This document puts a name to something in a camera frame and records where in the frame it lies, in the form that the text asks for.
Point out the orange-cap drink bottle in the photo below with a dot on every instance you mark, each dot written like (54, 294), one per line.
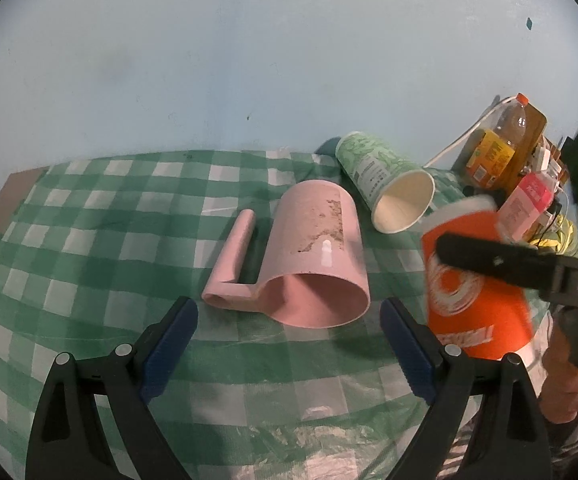
(501, 136)

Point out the person's hand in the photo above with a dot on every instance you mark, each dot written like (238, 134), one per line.
(558, 400)

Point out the pink label bottle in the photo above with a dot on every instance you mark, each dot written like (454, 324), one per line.
(526, 203)

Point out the orange paper cup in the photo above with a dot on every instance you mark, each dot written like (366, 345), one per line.
(484, 317)

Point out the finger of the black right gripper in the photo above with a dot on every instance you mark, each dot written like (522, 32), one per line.
(512, 264)

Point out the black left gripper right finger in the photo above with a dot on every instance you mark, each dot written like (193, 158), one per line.
(508, 439)

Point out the green patterned paper cup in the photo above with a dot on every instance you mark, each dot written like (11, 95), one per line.
(396, 191)

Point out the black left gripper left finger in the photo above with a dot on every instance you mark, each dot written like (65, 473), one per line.
(68, 440)

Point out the pink plastic mug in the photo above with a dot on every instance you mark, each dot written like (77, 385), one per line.
(313, 272)

